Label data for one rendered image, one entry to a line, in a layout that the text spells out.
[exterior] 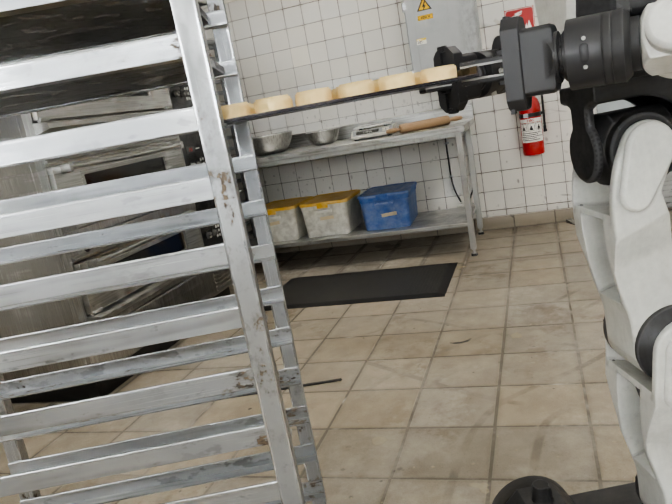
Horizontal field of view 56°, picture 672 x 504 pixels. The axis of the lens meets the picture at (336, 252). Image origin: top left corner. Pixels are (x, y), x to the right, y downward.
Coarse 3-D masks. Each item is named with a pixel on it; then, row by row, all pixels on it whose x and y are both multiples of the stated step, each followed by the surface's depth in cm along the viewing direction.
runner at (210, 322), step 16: (176, 320) 86; (192, 320) 86; (208, 320) 86; (224, 320) 87; (240, 320) 87; (80, 336) 86; (96, 336) 86; (112, 336) 86; (128, 336) 86; (144, 336) 86; (160, 336) 86; (176, 336) 87; (192, 336) 87; (0, 352) 85; (16, 352) 86; (32, 352) 86; (48, 352) 86; (64, 352) 86; (80, 352) 86; (96, 352) 86; (0, 368) 86; (16, 368) 86
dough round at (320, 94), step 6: (306, 90) 84; (312, 90) 84; (318, 90) 84; (324, 90) 84; (330, 90) 85; (300, 96) 84; (306, 96) 84; (312, 96) 84; (318, 96) 84; (324, 96) 84; (330, 96) 85; (300, 102) 85; (306, 102) 84; (312, 102) 84
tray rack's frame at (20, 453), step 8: (0, 376) 131; (8, 400) 133; (0, 408) 131; (8, 408) 132; (16, 440) 133; (8, 448) 133; (16, 448) 133; (24, 448) 136; (8, 456) 133; (16, 456) 133; (24, 456) 135; (24, 496) 135; (32, 496) 136
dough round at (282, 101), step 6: (276, 96) 84; (282, 96) 84; (288, 96) 85; (258, 102) 84; (264, 102) 84; (270, 102) 83; (276, 102) 84; (282, 102) 84; (288, 102) 85; (258, 108) 84; (264, 108) 84; (270, 108) 84; (276, 108) 84; (282, 108) 84
